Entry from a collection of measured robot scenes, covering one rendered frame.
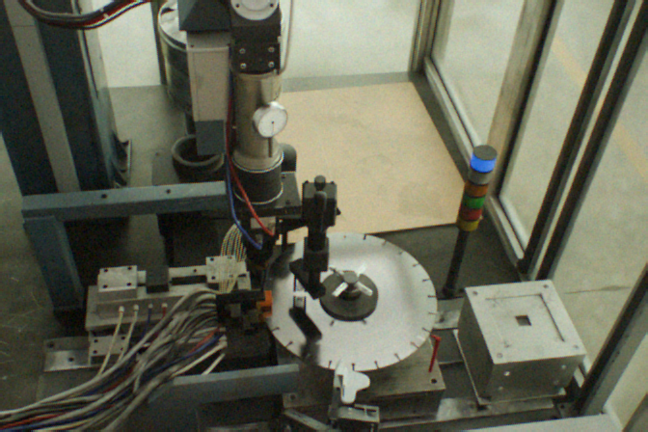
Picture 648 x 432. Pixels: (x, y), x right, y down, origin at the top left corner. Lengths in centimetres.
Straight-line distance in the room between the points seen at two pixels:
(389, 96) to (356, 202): 47
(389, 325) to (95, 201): 60
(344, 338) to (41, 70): 79
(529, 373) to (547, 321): 11
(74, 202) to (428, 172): 94
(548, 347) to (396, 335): 29
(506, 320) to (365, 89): 100
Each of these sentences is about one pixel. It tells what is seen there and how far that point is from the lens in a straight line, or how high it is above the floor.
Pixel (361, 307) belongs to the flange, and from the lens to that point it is 136.
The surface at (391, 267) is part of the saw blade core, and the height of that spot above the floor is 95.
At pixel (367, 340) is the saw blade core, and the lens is 133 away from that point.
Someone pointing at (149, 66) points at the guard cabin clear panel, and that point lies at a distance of 229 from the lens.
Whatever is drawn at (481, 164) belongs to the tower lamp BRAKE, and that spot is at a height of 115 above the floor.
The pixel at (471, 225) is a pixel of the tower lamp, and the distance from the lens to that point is 150.
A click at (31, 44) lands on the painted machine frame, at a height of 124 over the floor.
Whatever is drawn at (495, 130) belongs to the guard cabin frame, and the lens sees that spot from 182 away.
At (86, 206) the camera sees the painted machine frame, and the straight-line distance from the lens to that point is 145.
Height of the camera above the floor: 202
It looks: 44 degrees down
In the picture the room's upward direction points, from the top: 3 degrees clockwise
